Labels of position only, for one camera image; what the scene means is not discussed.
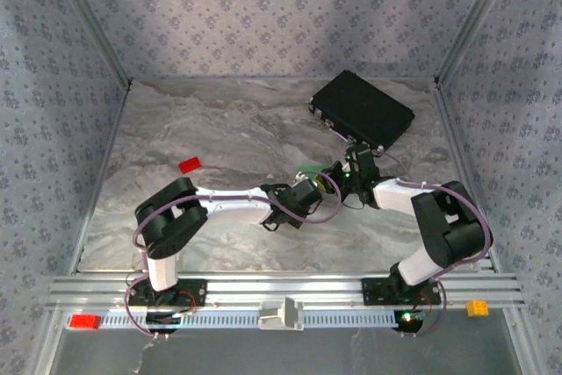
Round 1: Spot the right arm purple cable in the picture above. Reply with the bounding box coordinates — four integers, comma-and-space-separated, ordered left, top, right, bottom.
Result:
372, 150, 494, 339

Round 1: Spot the grey plastic bracket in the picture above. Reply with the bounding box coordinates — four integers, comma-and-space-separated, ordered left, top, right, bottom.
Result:
257, 297, 305, 331

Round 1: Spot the aluminium corner post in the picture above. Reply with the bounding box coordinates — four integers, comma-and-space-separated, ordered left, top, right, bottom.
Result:
433, 0, 526, 86

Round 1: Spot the white slotted cable duct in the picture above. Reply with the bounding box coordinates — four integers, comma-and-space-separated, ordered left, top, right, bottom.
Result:
65, 309, 422, 330

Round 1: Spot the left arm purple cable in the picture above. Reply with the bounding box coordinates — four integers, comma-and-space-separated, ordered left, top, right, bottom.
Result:
124, 177, 343, 341

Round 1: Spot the aluminium table side rail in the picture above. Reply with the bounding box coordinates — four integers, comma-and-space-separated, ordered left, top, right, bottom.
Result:
432, 83, 501, 273
68, 83, 133, 275

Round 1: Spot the aluminium mounting rail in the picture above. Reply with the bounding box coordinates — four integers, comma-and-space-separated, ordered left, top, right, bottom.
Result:
47, 272, 526, 311

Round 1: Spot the yellow toy brick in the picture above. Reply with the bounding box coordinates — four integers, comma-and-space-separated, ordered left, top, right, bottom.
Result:
465, 299, 490, 318

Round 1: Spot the green paper sheet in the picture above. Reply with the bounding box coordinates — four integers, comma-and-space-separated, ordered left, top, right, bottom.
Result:
296, 164, 328, 179

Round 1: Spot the black hard case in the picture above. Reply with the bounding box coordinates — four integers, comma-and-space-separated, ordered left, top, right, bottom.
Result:
308, 69, 416, 152

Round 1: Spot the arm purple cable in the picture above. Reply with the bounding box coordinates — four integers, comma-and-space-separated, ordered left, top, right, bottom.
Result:
372, 150, 494, 339
124, 177, 343, 341

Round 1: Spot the flat red toy brick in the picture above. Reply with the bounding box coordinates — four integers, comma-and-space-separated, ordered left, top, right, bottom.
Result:
178, 156, 203, 174

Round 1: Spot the aluminium frame leg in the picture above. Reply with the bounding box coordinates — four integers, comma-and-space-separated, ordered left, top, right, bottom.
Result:
32, 309, 67, 375
504, 308, 544, 375

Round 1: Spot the thick red toy brick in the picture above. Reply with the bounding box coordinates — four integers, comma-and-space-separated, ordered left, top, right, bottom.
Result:
68, 314, 102, 331

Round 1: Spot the black controller board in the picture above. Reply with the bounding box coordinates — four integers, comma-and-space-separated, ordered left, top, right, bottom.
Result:
146, 311, 184, 335
393, 309, 426, 333

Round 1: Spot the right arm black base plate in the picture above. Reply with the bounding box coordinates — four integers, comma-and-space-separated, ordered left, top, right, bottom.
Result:
362, 277, 443, 306

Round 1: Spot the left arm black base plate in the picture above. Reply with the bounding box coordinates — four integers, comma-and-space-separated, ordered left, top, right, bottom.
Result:
126, 278, 208, 308

